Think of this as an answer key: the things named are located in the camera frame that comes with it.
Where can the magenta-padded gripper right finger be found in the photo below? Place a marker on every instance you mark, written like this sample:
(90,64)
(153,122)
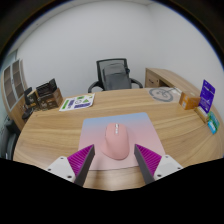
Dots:
(168,165)

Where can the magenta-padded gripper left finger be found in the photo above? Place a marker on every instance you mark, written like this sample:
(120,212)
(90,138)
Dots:
(61,165)

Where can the pink computer mouse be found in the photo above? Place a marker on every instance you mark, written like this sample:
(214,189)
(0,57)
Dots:
(116,141)

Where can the pink and blue mouse pad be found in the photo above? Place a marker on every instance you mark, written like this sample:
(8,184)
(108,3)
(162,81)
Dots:
(143,130)

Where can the blue flat box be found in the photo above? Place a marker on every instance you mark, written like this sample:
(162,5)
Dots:
(211,128)

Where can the black leather armchair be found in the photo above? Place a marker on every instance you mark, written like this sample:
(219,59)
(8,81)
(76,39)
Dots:
(9,140)

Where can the yellow flat box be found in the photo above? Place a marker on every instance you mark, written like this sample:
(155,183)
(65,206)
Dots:
(201,114)

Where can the green flat box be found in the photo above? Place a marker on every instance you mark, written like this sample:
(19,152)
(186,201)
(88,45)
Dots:
(215,120)

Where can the white printed sticker sheet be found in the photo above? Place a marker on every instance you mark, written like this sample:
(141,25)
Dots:
(77,102)

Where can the dark brown cardboard box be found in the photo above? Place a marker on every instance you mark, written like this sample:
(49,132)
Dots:
(51,100)

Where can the orange cardboard box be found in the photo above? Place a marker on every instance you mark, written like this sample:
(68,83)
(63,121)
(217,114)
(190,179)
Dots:
(189,101)

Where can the round white and grey mat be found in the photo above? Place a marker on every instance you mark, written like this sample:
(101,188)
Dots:
(163,94)

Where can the small brown printed box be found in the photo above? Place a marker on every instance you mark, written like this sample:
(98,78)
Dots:
(33,99)

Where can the purple upright card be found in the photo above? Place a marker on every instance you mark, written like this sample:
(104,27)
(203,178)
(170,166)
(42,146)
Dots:
(207,96)

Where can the black display box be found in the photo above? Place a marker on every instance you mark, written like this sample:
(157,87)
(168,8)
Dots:
(46,87)

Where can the wooden side desk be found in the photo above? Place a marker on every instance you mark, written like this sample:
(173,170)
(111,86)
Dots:
(163,76)

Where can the wooden shelf unit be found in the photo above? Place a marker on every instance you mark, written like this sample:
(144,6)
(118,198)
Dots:
(11,86)

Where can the black mesh office chair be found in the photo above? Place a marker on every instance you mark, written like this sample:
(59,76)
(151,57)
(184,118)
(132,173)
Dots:
(100,71)

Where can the grey backpack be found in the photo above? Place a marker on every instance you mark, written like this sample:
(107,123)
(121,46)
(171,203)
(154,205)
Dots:
(116,77)

